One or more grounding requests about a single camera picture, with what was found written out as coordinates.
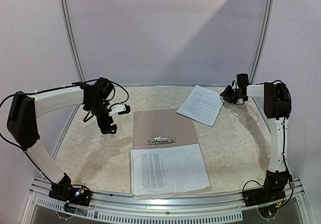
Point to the translucent brown folder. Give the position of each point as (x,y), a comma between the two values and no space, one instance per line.
(151,123)

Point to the metal folder clip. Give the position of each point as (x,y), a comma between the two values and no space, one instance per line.
(165,139)

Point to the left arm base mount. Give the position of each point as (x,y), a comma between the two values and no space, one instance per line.
(73,194)

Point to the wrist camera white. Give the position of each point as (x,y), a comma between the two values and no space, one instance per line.
(120,109)
(234,85)

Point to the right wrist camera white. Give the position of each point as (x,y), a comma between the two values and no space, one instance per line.
(234,85)

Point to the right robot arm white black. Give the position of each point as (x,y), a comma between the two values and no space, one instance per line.
(277,109)

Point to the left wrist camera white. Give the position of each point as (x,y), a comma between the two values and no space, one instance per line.
(120,109)

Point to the printed paper sheet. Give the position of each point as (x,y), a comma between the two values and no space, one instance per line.
(170,170)

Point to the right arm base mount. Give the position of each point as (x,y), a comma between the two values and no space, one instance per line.
(257,196)

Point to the stack of printed papers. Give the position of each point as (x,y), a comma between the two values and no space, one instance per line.
(202,105)

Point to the aluminium front rail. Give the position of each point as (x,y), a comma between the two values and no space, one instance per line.
(208,203)

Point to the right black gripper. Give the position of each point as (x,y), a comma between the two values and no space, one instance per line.
(229,95)

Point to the left aluminium frame post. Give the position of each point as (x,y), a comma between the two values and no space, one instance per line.
(78,68)

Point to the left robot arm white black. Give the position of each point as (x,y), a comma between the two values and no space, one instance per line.
(26,108)

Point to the right aluminium frame post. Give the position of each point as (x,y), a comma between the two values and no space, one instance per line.
(262,37)

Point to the aluminium frame post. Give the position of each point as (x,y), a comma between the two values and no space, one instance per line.
(78,68)
(262,37)

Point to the perforated metal strip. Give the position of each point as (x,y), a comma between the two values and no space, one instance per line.
(47,211)

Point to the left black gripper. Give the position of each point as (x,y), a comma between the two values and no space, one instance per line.
(107,130)

